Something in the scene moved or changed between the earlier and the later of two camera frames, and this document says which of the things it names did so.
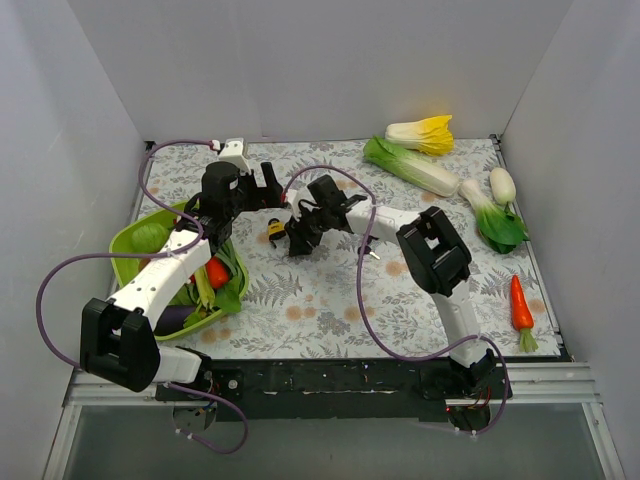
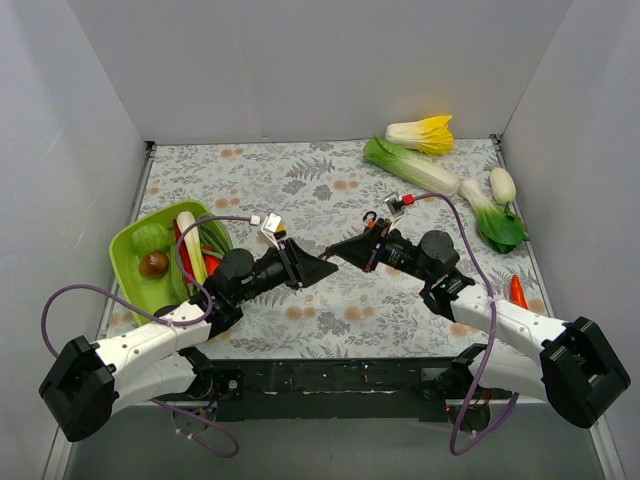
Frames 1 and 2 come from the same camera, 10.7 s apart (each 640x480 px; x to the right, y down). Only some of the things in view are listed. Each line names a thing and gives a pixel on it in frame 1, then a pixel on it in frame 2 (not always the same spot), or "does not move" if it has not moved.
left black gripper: [258, 185] to [290, 263]
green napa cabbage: [414, 169] does not move
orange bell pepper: [217, 272] does not move
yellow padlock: [276, 229] does not move
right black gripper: [304, 229] to [375, 247]
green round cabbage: [149, 238] does not move
